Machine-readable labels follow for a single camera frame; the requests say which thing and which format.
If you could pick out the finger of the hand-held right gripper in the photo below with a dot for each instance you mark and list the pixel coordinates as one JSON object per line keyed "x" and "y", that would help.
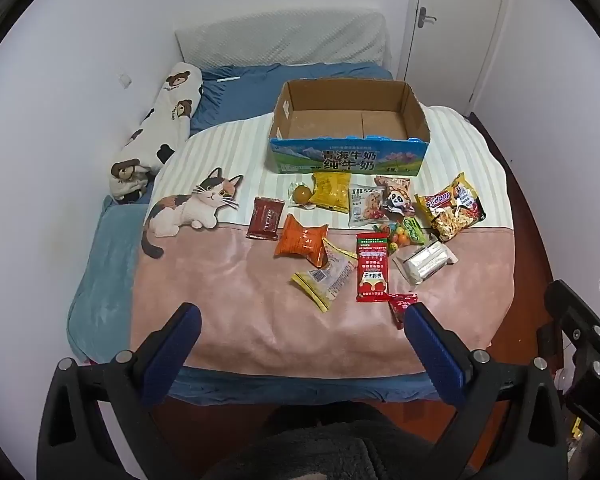
{"x": 572, "y": 310}

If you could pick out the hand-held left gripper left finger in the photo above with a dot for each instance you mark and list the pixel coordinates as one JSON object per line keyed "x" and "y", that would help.
{"x": 180, "y": 342}

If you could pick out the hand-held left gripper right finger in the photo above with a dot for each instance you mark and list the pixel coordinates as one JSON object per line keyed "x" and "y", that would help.
{"x": 427, "y": 342}

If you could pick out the white wafer packet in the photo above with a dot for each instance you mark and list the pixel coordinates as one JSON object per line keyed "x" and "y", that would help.
{"x": 425, "y": 260}

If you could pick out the long red snack packet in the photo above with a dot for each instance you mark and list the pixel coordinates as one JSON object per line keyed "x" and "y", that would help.
{"x": 372, "y": 267}

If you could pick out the green candy packet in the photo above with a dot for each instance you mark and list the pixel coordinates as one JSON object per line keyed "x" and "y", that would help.
{"x": 402, "y": 232}

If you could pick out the clear yellow-edged snack packet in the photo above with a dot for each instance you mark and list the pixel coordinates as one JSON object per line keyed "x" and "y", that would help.
{"x": 327, "y": 277}

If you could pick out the yellow red noodle snack packet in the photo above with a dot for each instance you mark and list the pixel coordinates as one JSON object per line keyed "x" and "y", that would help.
{"x": 450, "y": 207}

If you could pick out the orange snack packet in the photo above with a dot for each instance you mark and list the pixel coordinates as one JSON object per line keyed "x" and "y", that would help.
{"x": 297, "y": 240}

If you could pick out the cardboard box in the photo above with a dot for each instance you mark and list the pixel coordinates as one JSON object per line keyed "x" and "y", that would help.
{"x": 330, "y": 122}

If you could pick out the small red snack packet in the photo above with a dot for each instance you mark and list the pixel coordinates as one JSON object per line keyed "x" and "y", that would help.
{"x": 399, "y": 306}

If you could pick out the cat print blanket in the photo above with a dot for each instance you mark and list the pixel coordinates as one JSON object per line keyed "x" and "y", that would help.
{"x": 260, "y": 310}

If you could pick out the teal blanket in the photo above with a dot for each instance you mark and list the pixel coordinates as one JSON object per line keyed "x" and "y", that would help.
{"x": 105, "y": 270}

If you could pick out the panda print snack packet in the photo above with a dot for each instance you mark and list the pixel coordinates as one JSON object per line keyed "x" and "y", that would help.
{"x": 396, "y": 199}

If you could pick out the white cookie packet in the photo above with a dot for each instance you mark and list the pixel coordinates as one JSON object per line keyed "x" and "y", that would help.
{"x": 366, "y": 206}

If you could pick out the dark red snack packet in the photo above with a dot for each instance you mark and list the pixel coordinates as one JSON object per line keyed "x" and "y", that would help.
{"x": 266, "y": 217}

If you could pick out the round orange wrapped snack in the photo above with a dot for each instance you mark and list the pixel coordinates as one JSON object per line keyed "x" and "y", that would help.
{"x": 301, "y": 194}

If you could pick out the bear print pillow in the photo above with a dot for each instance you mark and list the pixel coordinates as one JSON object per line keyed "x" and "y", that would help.
{"x": 165, "y": 120}

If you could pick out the white fabric label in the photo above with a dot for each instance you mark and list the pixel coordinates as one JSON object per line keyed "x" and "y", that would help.
{"x": 228, "y": 79}

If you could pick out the white door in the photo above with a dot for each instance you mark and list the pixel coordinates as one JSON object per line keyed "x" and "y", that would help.
{"x": 460, "y": 25}

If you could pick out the white padded headboard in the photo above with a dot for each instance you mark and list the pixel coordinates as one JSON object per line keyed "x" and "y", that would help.
{"x": 280, "y": 37}

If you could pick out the white wall socket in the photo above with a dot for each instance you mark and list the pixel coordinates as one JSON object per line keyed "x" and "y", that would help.
{"x": 126, "y": 80}

